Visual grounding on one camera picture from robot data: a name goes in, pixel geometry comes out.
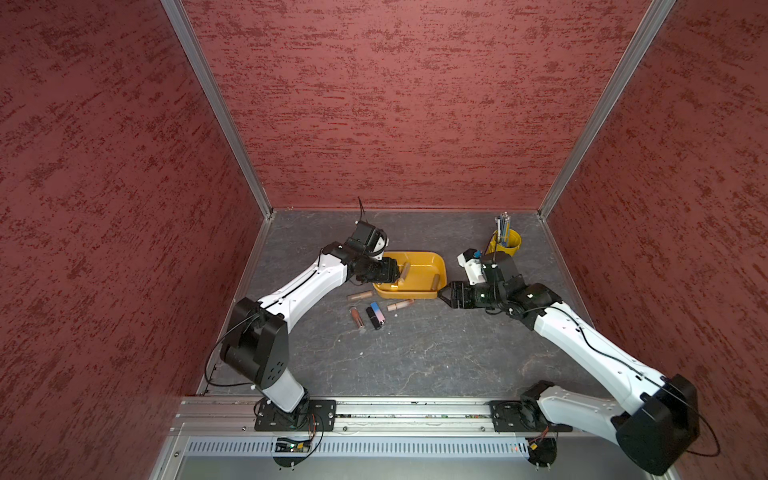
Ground aluminium corner post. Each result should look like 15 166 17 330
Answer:
161 0 273 221
538 0 676 223

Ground beige lipstick tube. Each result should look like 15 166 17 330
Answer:
347 290 375 302

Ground aluminium corner post right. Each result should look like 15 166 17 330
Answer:
538 0 676 223

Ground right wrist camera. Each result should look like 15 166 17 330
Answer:
457 248 486 285

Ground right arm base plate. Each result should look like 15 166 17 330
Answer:
488 400 573 434

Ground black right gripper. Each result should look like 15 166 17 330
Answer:
437 280 506 309

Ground pens in cup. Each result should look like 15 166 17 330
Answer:
495 212 510 248

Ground gold lipstick tube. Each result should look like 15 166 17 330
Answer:
398 262 411 283

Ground aluminium front rail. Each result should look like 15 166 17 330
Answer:
170 395 587 437

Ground yellow plastic storage tray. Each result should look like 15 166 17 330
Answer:
374 251 447 300

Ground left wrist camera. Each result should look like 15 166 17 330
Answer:
345 220 389 257

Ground blue pink gradient lipstick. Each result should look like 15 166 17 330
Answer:
371 302 386 323

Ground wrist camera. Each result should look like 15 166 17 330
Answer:
345 220 389 257
457 248 486 285

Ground yellow pen cup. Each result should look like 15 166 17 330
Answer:
485 230 522 256

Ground black lipstick beside gradient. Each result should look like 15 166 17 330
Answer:
366 307 382 330

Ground vented metal panel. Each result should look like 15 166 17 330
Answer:
184 436 529 459

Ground aluminium corner post left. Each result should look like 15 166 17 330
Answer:
161 0 273 221

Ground brown clear lip gloss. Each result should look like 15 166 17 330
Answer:
349 307 365 329

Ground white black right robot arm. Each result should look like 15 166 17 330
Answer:
438 249 700 476

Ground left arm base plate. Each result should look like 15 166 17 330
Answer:
254 399 337 433

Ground pink nude lip gloss tube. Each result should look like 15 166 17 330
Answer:
387 299 415 312

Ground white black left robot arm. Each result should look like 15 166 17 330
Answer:
219 237 399 414

